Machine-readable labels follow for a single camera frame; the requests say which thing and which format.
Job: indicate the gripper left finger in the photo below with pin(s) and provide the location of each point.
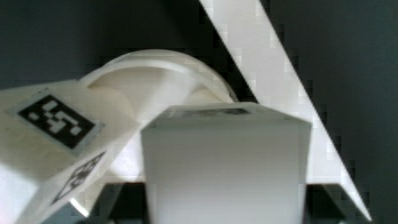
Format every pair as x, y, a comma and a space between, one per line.
122, 205

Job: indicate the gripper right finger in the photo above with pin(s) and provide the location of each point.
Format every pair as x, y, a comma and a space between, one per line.
332, 208

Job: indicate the white stool leg with tag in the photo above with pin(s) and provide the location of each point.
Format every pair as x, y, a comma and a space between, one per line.
65, 132

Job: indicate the white U-shaped wall fence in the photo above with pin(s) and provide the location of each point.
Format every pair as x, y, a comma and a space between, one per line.
250, 37

